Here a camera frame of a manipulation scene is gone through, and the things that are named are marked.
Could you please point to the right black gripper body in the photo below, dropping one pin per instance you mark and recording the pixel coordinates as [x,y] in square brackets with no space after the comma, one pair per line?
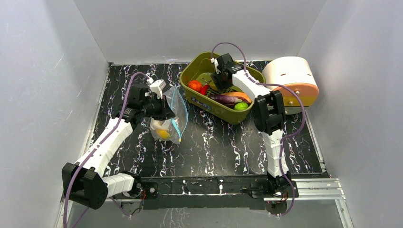
[218,80]

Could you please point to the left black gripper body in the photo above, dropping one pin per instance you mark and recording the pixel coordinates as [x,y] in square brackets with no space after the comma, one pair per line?
[156,108]

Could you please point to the yellow green toy pepper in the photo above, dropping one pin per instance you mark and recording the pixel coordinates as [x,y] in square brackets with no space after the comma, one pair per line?
[205,79]

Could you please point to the olive green plastic basket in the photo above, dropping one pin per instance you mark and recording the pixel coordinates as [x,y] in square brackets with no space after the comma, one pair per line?
[201,64]

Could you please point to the clear zip top bag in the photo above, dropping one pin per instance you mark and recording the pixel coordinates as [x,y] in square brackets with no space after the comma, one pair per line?
[175,126]

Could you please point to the yellow toy banana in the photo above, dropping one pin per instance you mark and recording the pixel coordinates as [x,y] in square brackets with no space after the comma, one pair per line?
[163,134]

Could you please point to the orange toy papaya slice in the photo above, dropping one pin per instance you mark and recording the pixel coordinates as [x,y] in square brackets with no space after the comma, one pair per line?
[239,95]

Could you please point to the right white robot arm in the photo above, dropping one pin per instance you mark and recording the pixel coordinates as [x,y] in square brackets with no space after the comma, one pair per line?
[269,117]

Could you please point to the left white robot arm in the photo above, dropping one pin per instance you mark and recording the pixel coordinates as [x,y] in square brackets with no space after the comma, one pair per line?
[84,181]

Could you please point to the purple toy eggplant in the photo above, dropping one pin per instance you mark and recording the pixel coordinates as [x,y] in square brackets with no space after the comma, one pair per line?
[224,99]

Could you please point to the red toy chili pepper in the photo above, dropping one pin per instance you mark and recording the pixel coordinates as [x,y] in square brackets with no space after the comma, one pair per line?
[204,90]

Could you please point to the red orange toy tomato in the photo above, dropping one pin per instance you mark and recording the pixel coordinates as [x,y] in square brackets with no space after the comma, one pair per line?
[195,85]

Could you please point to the green toy lime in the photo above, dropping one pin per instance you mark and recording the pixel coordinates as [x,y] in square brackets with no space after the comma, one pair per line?
[241,106]

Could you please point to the white orange cylindrical container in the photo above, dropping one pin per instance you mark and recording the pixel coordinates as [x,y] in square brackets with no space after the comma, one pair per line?
[295,74]

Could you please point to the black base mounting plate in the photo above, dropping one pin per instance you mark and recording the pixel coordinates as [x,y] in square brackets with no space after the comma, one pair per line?
[203,192]

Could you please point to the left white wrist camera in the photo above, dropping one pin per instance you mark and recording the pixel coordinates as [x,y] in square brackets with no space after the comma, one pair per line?
[156,89]

